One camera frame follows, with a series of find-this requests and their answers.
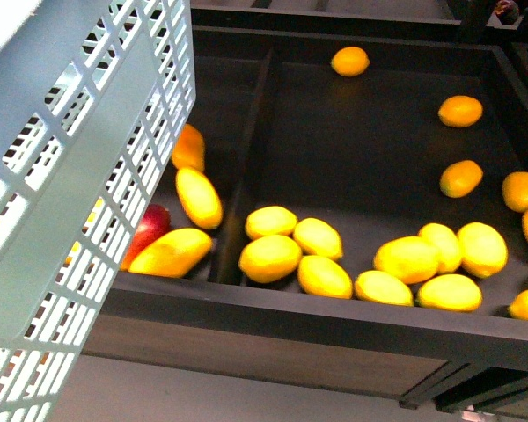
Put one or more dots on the light blue plastic basket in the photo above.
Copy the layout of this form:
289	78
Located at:
93	95

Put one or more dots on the orange yellow mango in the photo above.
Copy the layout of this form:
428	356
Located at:
189	149

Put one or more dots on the red mango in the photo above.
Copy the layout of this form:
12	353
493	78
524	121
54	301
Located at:
155	223

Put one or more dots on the wooden display stand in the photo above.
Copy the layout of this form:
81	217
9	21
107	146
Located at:
365	153

